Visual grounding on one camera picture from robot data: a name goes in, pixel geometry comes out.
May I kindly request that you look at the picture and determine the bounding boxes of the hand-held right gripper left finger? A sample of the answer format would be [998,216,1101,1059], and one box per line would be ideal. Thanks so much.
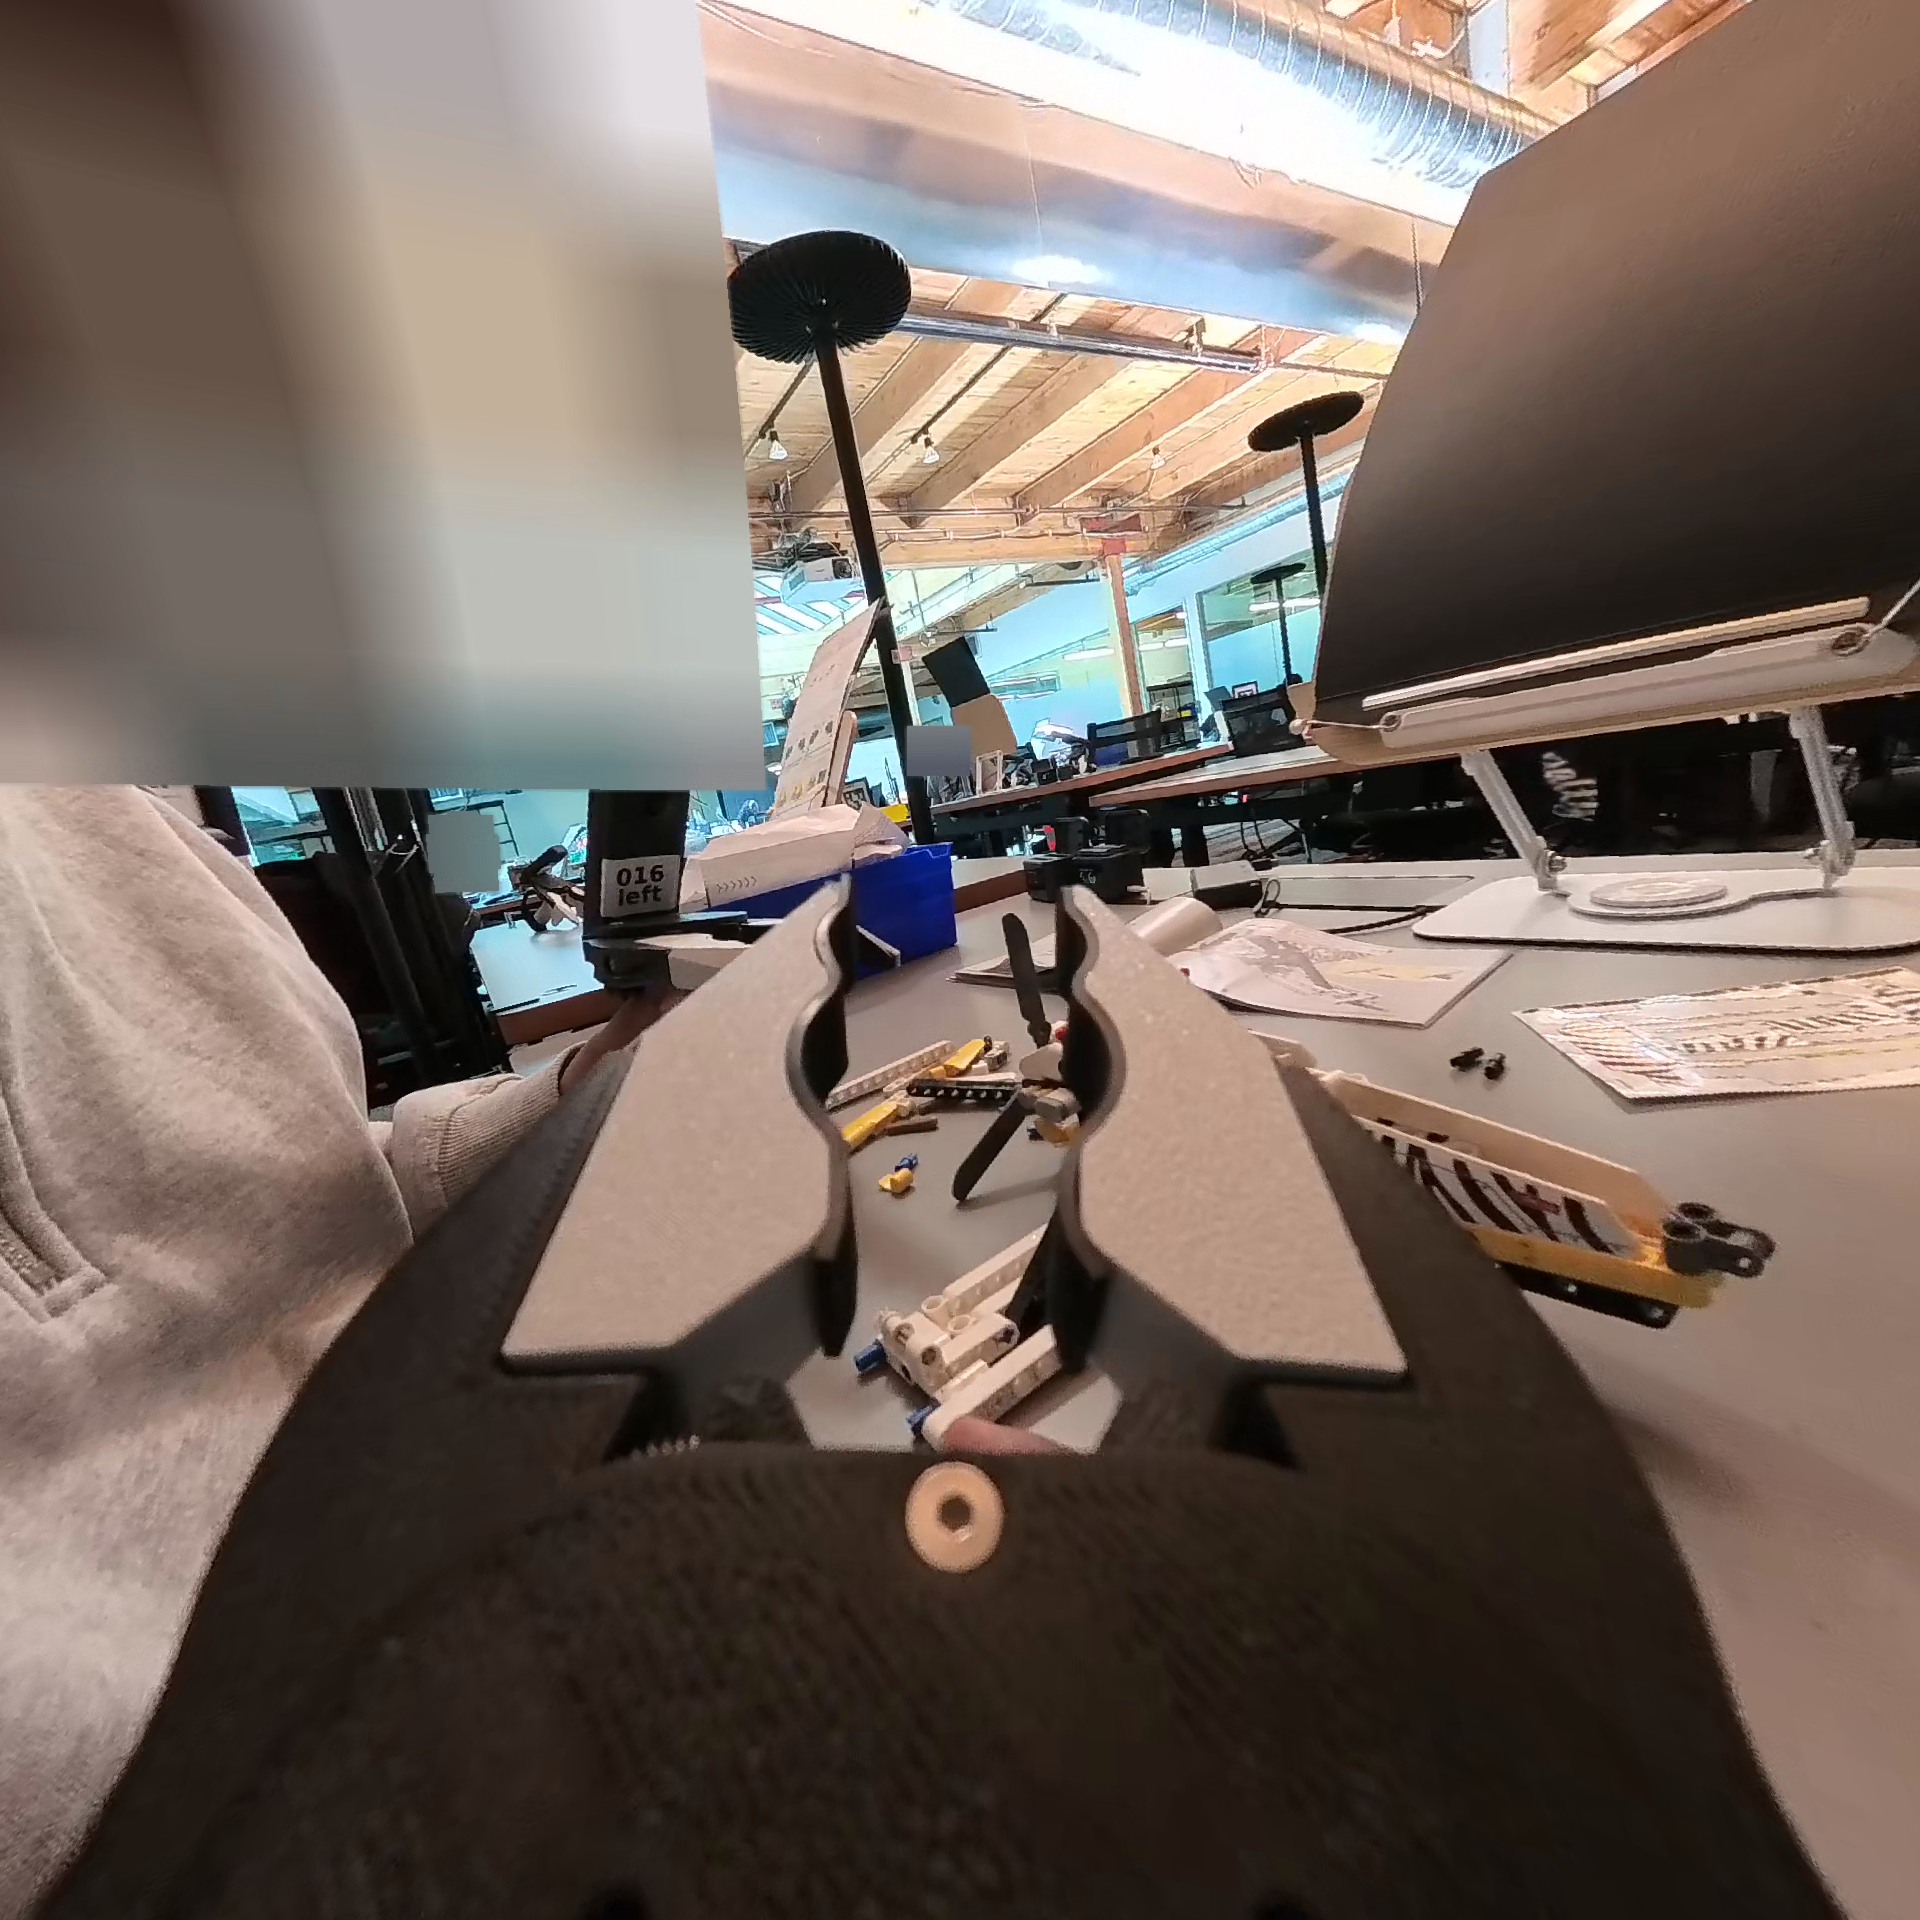
[498,873,860,1373]

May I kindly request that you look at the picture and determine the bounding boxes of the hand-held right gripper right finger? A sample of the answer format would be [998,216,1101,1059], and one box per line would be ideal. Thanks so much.
[1046,883,1413,1377]

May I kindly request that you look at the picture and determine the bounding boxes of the pile of lego pieces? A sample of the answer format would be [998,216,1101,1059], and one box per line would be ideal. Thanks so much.
[824,1030,1014,1155]

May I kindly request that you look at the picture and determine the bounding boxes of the zebra striped lego helicopter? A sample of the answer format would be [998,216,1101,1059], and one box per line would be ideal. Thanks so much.
[951,911,1775,1333]

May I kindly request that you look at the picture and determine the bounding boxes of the white lego skid assembly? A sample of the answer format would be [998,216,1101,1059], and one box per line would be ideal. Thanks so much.
[855,1223,1069,1445]

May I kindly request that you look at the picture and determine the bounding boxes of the person's left forearm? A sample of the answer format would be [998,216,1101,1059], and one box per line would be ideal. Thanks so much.
[359,1041,601,1248]

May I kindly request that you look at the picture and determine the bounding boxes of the person's left hand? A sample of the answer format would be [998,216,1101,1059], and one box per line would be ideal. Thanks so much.
[559,988,662,1097]

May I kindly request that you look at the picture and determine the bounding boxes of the blue plastic bin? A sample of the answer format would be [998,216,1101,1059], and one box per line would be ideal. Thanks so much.
[697,839,960,984]

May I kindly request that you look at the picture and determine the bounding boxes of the white paper bags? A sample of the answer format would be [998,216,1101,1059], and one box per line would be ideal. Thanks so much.
[697,808,910,915]

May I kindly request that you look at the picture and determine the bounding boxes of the black box device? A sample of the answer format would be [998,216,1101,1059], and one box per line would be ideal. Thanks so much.
[1023,843,1149,905]

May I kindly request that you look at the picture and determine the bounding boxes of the white poster board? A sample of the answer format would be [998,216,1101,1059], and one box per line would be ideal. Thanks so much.
[772,599,889,817]

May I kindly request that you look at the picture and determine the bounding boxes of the open instruction booklet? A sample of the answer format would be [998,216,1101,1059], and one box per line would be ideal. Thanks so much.
[960,895,1509,1029]

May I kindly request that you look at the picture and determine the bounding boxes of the black metal rack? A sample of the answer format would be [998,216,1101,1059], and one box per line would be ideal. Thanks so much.
[223,785,518,1120]

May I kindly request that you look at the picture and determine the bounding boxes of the silver laptop stand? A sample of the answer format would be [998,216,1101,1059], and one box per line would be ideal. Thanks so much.
[1410,704,1920,952]

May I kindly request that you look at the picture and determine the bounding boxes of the zebra sticker sheet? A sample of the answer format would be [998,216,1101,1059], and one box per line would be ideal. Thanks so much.
[1514,967,1920,1103]

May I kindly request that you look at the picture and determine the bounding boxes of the black pole with round disc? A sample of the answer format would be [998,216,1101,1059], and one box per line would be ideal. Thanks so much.
[1247,391,1367,700]
[727,230,921,841]

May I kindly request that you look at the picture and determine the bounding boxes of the black laptop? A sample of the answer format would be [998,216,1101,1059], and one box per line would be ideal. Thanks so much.
[1304,0,1920,752]

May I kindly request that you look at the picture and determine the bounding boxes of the black cable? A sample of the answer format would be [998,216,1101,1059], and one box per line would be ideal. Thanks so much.
[1256,883,1440,924]

